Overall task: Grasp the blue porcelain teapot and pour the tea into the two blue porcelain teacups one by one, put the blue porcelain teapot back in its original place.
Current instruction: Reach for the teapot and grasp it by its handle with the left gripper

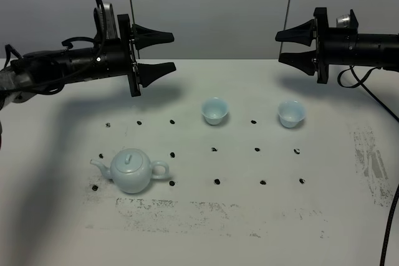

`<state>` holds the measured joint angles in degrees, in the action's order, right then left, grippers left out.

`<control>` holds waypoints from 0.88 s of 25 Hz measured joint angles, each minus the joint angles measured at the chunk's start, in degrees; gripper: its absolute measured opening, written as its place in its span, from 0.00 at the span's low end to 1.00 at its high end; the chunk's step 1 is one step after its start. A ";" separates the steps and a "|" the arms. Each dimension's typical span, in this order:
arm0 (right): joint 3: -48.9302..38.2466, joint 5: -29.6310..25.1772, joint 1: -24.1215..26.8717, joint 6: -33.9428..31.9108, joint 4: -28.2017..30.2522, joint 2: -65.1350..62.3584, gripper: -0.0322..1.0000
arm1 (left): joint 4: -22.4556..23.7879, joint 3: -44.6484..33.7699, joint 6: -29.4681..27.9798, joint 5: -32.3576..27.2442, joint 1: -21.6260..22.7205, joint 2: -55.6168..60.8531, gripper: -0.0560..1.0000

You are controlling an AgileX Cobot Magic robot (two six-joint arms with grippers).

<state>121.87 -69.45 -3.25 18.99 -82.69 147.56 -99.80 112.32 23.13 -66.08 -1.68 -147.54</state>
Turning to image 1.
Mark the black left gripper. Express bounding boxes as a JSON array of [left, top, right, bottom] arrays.
[[105, 14, 176, 97]]

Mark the light blue teacup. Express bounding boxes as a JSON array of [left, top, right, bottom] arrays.
[[277, 101, 305, 128], [201, 97, 229, 125]]

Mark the black left camera cable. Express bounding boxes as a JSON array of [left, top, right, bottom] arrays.
[[6, 0, 108, 95]]

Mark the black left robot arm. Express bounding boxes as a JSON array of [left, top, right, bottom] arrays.
[[1, 12, 176, 108]]

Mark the left light blue teacup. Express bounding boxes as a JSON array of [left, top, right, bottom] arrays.
[[201, 97, 229, 125]]

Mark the light blue porcelain teapot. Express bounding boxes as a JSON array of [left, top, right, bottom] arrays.
[[90, 148, 170, 194]]

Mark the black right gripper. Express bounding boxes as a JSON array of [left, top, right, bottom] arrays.
[[275, 7, 358, 84]]

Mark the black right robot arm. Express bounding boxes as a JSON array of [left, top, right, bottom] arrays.
[[275, 7, 398, 84]]

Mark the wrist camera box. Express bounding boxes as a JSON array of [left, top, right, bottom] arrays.
[[336, 9, 358, 29], [94, 3, 118, 42]]

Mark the right light blue teacup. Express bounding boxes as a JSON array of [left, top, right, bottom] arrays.
[[277, 101, 305, 128]]

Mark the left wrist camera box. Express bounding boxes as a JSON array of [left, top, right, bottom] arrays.
[[94, 3, 118, 42]]

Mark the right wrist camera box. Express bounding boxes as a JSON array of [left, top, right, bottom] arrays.
[[336, 9, 358, 29]]

